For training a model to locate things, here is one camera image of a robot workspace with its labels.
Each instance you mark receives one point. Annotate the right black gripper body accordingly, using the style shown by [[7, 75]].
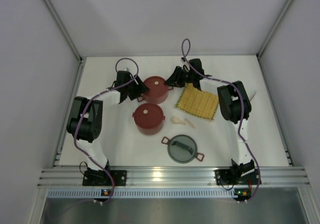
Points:
[[178, 76]]

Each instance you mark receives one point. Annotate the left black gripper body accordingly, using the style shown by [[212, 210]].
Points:
[[136, 89]]

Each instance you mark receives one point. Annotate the dark red lid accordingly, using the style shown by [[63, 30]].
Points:
[[148, 116], [156, 86]]

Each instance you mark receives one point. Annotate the pink steel pot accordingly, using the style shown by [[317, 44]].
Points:
[[151, 131], [154, 100]]

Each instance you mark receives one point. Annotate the metal tongs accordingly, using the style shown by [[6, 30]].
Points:
[[253, 93]]

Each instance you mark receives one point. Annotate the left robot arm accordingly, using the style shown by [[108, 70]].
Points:
[[85, 124]]

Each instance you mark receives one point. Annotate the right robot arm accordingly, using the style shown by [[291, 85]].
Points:
[[235, 108]]

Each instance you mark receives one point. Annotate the bamboo tray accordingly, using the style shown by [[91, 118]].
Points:
[[198, 103]]

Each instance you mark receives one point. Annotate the beige spoon head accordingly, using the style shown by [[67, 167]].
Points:
[[176, 120]]

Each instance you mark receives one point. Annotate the beige spoon handle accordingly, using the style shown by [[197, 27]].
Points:
[[189, 123]]

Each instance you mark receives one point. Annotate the grey lid with handle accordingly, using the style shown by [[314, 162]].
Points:
[[182, 149]]

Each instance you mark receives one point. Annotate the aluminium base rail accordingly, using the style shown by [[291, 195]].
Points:
[[165, 182]]

